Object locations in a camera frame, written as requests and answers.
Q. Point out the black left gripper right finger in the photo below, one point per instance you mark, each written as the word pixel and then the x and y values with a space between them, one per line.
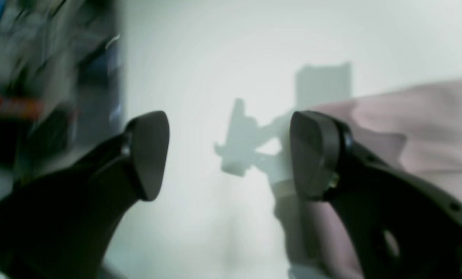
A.
pixel 401 226

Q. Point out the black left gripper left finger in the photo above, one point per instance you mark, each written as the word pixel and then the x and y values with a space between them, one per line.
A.
pixel 59 225

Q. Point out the mauve T-shirt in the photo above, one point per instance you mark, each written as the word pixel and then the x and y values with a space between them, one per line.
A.
pixel 417 130

